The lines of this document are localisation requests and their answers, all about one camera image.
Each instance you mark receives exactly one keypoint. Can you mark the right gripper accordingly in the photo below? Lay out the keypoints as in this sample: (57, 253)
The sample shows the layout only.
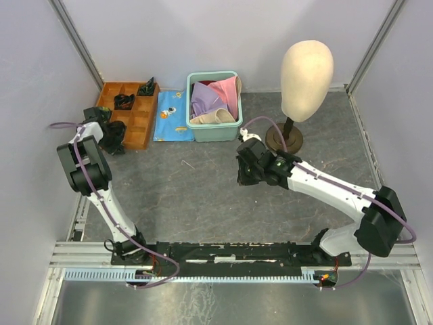
(243, 179)

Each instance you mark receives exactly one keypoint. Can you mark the wooden compartment tray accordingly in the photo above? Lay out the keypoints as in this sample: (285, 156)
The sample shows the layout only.
(139, 120)

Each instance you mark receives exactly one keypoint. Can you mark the blue printed cloth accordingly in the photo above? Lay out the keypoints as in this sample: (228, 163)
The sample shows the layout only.
(171, 115)

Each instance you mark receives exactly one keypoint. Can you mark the purple bucket hat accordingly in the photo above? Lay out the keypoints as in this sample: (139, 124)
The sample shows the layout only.
(204, 100)

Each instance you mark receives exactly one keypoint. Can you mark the cream mannequin head stand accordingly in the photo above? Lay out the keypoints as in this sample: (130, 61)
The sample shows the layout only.
(307, 70)

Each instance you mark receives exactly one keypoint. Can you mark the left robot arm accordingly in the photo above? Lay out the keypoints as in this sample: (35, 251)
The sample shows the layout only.
(89, 174)

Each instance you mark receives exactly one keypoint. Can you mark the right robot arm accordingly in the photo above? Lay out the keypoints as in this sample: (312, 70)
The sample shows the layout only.
(377, 215)

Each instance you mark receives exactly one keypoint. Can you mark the yellow blue rolled tie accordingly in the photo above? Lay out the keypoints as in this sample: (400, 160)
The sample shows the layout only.
(105, 113)

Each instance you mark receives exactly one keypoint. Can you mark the dark brown rolled tie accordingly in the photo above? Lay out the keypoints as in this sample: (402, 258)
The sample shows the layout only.
(113, 137)

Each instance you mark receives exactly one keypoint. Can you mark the beige bucket hat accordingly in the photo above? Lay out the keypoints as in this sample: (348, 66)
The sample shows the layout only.
(220, 116)

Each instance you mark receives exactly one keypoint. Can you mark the green patterned rolled tie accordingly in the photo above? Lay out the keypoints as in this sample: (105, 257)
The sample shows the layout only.
(147, 89)

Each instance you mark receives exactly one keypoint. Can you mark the pink bucket hat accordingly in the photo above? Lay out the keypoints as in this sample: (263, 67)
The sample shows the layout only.
(227, 91)

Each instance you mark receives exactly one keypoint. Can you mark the dark red hat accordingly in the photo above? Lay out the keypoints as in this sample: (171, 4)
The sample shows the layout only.
(204, 82)

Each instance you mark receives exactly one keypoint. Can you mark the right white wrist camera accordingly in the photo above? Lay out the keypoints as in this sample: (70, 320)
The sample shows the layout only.
(245, 135)

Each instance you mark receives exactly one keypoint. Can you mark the left aluminium corner post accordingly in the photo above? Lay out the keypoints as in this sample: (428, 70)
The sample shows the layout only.
(79, 45)

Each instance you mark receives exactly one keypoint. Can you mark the aluminium corner post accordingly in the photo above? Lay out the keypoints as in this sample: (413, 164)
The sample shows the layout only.
(79, 45)
(375, 45)

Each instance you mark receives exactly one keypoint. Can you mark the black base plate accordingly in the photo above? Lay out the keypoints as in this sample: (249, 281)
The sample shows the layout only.
(225, 259)

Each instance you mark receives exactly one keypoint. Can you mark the right aluminium corner post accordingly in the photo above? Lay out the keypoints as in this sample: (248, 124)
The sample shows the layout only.
(375, 45)

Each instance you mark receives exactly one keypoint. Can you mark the aluminium front rail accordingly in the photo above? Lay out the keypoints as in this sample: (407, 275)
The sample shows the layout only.
(94, 255)

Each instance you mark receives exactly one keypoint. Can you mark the light blue cable duct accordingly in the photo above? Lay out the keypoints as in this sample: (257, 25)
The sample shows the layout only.
(132, 276)

